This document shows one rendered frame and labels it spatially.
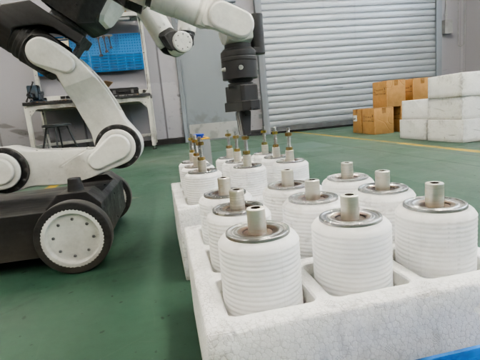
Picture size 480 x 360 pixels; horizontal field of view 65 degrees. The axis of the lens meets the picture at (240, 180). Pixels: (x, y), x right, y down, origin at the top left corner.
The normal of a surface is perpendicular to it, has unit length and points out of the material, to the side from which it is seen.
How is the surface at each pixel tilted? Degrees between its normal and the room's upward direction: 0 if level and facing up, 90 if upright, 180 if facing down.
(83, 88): 114
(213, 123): 90
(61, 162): 90
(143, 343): 0
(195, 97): 90
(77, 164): 101
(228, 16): 90
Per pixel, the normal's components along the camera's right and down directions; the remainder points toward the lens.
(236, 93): -0.86, 0.17
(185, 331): -0.09, -0.98
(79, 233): 0.18, 0.16
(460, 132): -0.97, 0.13
